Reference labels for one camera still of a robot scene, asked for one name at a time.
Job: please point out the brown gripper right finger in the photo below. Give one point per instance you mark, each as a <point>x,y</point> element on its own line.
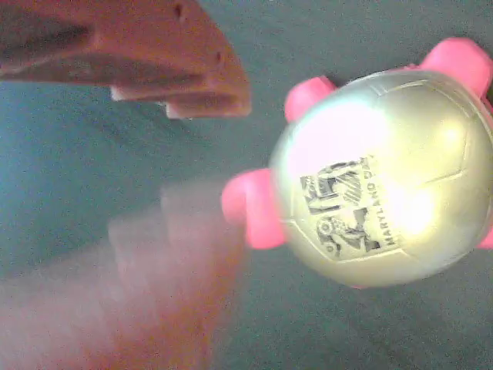
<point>154,289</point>

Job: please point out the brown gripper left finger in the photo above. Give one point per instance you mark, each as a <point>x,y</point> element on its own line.
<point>135,54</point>

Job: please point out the red turtle toy silver shell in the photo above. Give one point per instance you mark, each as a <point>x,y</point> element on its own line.
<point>385,185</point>

